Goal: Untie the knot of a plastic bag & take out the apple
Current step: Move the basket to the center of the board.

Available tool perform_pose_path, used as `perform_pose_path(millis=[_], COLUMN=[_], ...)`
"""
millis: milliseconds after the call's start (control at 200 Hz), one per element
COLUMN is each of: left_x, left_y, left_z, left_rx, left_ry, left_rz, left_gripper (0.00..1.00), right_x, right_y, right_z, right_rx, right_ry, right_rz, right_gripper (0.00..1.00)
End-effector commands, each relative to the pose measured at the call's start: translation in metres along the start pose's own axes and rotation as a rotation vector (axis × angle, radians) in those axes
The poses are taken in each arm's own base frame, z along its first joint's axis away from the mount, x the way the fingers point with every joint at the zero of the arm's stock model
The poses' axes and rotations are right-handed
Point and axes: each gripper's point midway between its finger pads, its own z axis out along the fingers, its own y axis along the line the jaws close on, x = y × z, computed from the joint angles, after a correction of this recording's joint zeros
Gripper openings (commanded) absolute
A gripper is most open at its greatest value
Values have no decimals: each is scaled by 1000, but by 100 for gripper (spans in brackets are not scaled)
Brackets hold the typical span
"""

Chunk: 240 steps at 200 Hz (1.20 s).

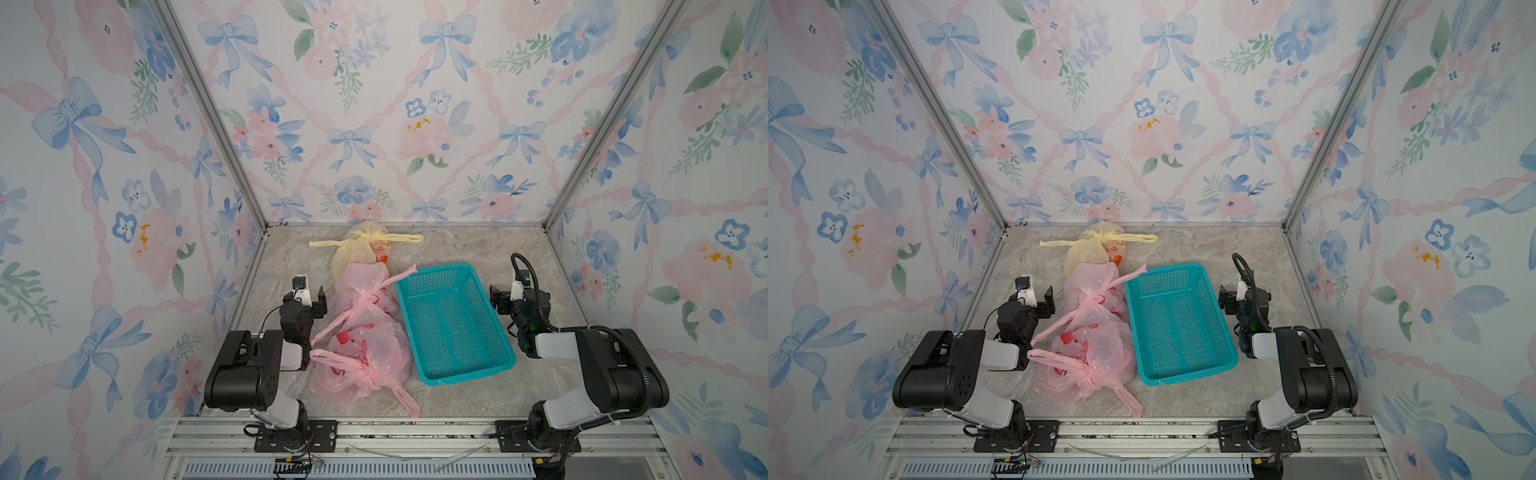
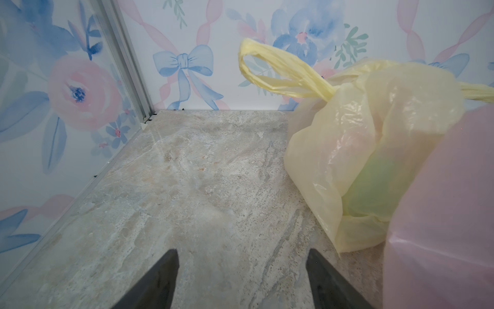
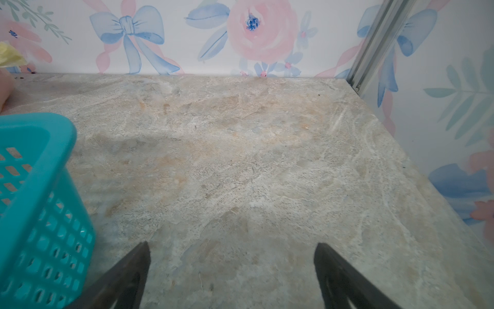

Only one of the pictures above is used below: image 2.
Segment yellow knotted plastic bag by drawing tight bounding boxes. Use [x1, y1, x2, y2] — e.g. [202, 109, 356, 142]
[239, 39, 493, 253]

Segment left aluminium corner post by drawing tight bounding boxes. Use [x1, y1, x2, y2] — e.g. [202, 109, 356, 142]
[91, 0, 156, 124]

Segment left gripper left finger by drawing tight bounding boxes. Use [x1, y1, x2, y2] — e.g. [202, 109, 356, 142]
[113, 249, 180, 309]

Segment middle pink plastic bag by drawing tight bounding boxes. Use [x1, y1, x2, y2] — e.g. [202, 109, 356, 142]
[383, 105, 493, 308]

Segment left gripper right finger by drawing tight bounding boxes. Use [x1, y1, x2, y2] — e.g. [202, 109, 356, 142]
[306, 248, 373, 309]

